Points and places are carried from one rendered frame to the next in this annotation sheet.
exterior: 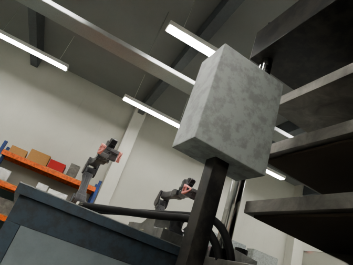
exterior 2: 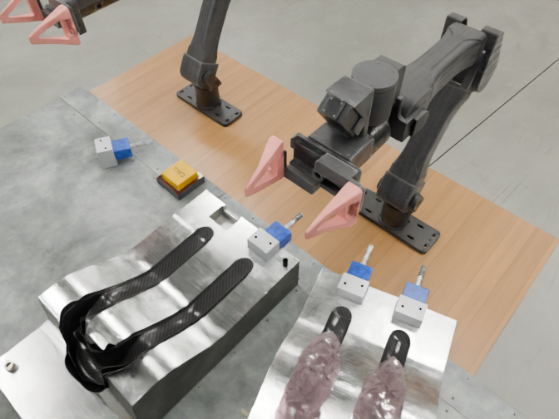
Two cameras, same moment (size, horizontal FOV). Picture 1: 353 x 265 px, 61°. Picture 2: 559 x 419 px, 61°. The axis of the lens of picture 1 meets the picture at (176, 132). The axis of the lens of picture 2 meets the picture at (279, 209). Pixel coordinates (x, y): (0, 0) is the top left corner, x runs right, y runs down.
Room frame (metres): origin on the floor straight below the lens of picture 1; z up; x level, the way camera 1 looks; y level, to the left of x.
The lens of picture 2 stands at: (1.73, -0.57, 1.65)
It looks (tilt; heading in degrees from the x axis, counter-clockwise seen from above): 52 degrees down; 63
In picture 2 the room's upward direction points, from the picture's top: straight up
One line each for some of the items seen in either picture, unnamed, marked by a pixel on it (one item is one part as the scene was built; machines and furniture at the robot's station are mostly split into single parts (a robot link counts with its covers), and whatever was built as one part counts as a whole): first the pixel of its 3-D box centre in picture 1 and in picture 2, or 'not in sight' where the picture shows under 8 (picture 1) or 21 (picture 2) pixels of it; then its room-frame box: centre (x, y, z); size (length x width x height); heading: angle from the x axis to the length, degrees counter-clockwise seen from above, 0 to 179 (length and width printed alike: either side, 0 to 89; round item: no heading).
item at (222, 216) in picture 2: not in sight; (226, 222); (1.90, 0.00, 0.87); 0.05 x 0.05 x 0.04; 21
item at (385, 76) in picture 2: (183, 189); (384, 100); (2.08, -0.18, 1.24); 0.12 x 0.09 x 0.12; 21
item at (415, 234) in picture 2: not in sight; (396, 209); (2.25, -0.11, 0.84); 0.20 x 0.07 x 0.08; 111
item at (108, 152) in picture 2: not in sight; (126, 147); (1.78, 0.36, 0.83); 0.13 x 0.05 x 0.05; 173
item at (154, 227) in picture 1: (164, 234); (152, 313); (1.70, -0.12, 0.87); 0.50 x 0.26 x 0.14; 21
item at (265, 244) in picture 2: not in sight; (279, 233); (1.98, -0.09, 0.89); 0.13 x 0.05 x 0.05; 21
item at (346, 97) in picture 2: (190, 185); (338, 129); (1.99, -0.21, 1.26); 0.07 x 0.06 x 0.11; 111
